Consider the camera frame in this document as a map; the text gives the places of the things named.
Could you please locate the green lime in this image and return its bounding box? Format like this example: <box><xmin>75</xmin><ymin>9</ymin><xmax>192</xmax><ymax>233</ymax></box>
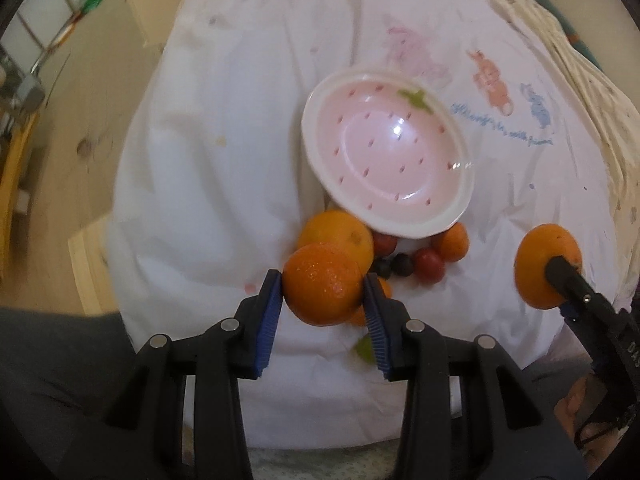
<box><xmin>354</xmin><ymin>335</ymin><xmax>376</xmax><ymax>365</ymax></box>

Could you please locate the red cherry tomato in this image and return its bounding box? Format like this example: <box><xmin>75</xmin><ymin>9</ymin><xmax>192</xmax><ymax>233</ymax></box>
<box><xmin>411</xmin><ymin>247</ymin><xmax>446</xmax><ymax>284</ymax></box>
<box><xmin>372</xmin><ymin>232</ymin><xmax>398</xmax><ymax>258</ymax></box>

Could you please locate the pink strawberry ceramic plate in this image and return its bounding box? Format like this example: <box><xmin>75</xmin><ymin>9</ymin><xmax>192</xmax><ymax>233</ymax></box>
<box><xmin>300</xmin><ymin>68</ymin><xmax>474</xmax><ymax>240</ymax></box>

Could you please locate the dark grape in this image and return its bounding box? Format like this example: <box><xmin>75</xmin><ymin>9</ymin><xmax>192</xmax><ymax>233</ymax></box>
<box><xmin>390</xmin><ymin>252</ymin><xmax>414</xmax><ymax>278</ymax></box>
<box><xmin>371</xmin><ymin>258</ymin><xmax>393</xmax><ymax>280</ymax></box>

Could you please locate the small tangerine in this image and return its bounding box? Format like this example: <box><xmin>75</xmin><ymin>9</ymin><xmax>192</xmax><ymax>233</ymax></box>
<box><xmin>347</xmin><ymin>278</ymin><xmax>393</xmax><ymax>327</ymax></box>
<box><xmin>431</xmin><ymin>222</ymin><xmax>470</xmax><ymax>263</ymax></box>

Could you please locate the person's hand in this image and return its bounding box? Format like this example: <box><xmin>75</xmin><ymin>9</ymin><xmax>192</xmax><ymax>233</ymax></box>
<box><xmin>554</xmin><ymin>374</ymin><xmax>618</xmax><ymax>474</ymax></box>

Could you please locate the medium orange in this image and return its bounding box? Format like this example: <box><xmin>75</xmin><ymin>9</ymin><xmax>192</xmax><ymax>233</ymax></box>
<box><xmin>282</xmin><ymin>243</ymin><xmax>363</xmax><ymax>326</ymax></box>

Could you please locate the cream wooden nightstand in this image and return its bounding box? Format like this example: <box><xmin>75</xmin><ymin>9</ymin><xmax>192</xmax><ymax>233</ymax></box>
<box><xmin>126</xmin><ymin>0</ymin><xmax>179</xmax><ymax>47</ymax></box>

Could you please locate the large orange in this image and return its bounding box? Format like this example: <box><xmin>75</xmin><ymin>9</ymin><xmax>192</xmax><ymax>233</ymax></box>
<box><xmin>297</xmin><ymin>209</ymin><xmax>374</xmax><ymax>274</ymax></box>

